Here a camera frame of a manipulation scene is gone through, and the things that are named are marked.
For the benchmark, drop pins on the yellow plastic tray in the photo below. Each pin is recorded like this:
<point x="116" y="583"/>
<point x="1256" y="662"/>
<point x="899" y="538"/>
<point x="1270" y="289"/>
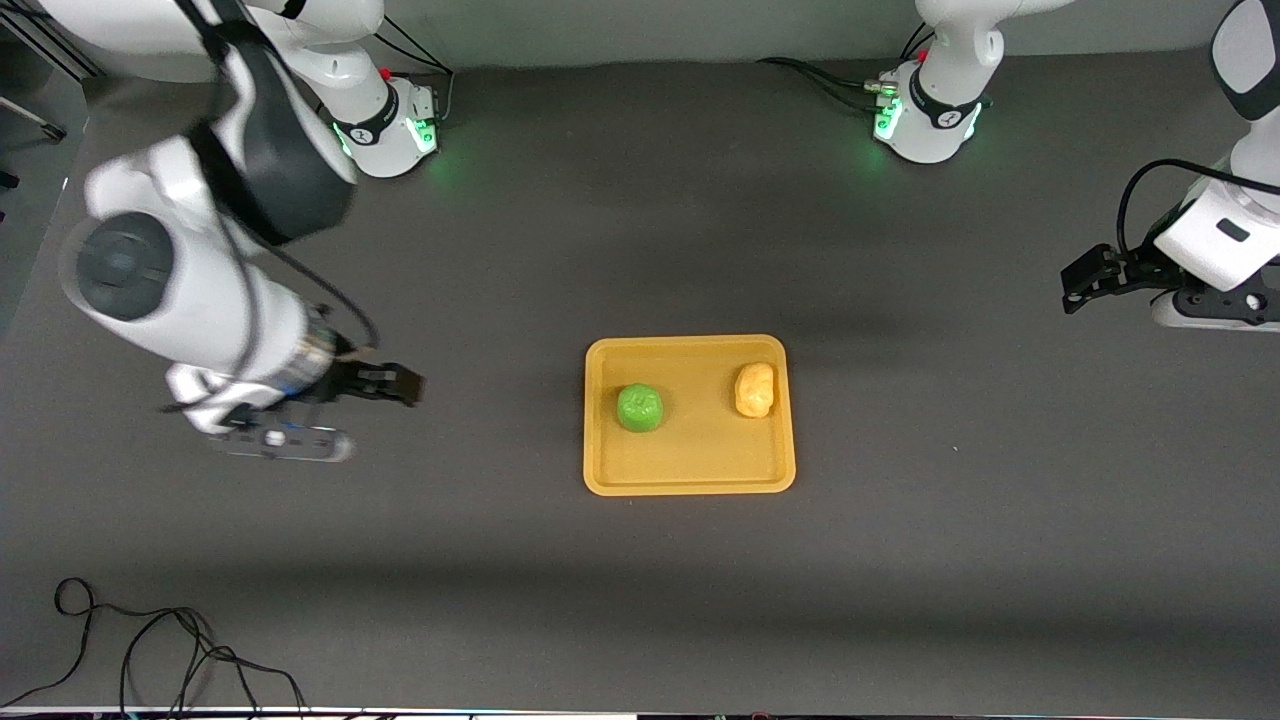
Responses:
<point x="700" y="450"/>

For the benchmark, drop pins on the yellow-brown potato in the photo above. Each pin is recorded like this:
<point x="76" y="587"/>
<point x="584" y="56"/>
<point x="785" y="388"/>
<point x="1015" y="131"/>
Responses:
<point x="755" y="390"/>

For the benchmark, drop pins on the green apple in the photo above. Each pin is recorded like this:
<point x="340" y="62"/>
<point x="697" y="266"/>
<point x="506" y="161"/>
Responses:
<point x="641" y="408"/>

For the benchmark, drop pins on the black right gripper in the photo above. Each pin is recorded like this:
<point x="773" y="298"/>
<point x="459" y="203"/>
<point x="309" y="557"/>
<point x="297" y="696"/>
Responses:
<point x="352" y="379"/>

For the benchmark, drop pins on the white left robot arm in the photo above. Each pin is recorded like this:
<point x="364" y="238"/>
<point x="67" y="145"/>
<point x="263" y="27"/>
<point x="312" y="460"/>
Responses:
<point x="940" y="110"/>

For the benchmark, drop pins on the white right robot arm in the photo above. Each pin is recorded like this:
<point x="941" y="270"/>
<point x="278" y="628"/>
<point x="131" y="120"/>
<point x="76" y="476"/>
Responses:
<point x="200" y="290"/>

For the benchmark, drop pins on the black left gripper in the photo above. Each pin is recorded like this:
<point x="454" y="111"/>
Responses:
<point x="1128" y="268"/>

